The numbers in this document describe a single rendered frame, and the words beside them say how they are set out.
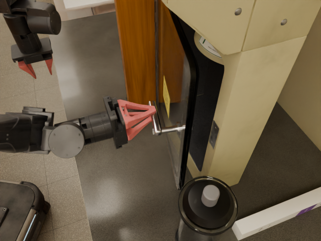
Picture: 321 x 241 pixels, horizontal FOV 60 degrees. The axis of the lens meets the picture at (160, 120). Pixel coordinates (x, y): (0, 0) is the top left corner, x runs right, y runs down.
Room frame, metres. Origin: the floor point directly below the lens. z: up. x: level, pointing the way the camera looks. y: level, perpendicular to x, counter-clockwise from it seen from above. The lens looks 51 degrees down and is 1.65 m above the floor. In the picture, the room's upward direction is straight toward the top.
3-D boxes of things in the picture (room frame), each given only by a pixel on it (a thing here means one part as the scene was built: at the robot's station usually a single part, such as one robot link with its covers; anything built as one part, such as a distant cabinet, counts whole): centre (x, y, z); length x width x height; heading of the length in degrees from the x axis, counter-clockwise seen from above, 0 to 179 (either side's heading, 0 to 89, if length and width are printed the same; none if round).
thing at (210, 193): (0.20, -0.09, 1.18); 0.09 x 0.09 x 0.07
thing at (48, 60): (0.63, 0.34, 1.14); 0.07 x 0.07 x 0.09; 21
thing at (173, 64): (0.45, -0.02, 1.19); 0.30 x 0.01 x 0.40; 10
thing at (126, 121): (0.38, 0.05, 1.20); 0.09 x 0.07 x 0.07; 110
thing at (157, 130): (0.38, 0.00, 1.20); 0.10 x 0.05 x 0.03; 10
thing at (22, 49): (0.63, 0.35, 1.21); 0.10 x 0.07 x 0.07; 111
